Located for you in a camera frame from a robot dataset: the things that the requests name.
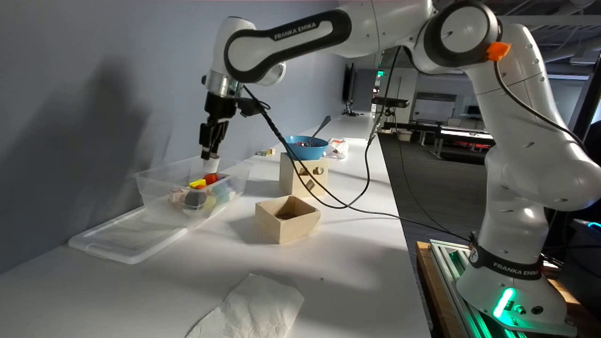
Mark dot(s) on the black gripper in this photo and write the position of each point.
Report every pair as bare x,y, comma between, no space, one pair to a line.
220,109

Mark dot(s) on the small toy pieces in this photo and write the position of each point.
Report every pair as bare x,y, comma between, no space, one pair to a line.
265,152

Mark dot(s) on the blue plastic bowl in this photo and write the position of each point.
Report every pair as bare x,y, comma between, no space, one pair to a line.
310,150

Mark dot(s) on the clear plastic lunchbox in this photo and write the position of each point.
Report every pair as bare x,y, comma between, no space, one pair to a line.
160,197

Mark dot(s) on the wooden shape sorter cube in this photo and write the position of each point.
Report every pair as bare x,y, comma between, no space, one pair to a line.
289,184

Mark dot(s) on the green cylinder block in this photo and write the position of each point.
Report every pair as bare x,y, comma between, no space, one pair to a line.
224,191

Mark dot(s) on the background work desk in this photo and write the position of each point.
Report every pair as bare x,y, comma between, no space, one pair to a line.
457,133

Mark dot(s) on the open wooden box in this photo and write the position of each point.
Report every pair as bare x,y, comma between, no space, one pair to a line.
282,231

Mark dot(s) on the orange red ball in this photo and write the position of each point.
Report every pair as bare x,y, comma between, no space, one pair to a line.
212,178

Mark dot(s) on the metal spoon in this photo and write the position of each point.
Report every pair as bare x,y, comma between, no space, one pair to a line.
321,124

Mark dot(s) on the white paper towel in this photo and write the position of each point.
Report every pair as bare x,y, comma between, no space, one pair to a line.
256,310

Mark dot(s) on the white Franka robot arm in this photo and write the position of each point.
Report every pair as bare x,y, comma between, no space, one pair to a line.
545,174

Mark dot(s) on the small white red carton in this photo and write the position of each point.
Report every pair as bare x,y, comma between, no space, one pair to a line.
338,148

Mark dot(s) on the black round cup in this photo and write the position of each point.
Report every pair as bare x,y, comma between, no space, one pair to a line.
194,201

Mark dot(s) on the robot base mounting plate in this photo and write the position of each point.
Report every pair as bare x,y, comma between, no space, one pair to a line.
438,293

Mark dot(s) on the clear plastic lunchbox lid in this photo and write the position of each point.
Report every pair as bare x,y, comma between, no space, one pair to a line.
124,240

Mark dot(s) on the white coffee pod container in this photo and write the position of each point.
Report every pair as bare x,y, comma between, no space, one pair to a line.
210,165

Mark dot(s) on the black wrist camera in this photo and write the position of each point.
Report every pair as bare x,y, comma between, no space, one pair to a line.
252,107

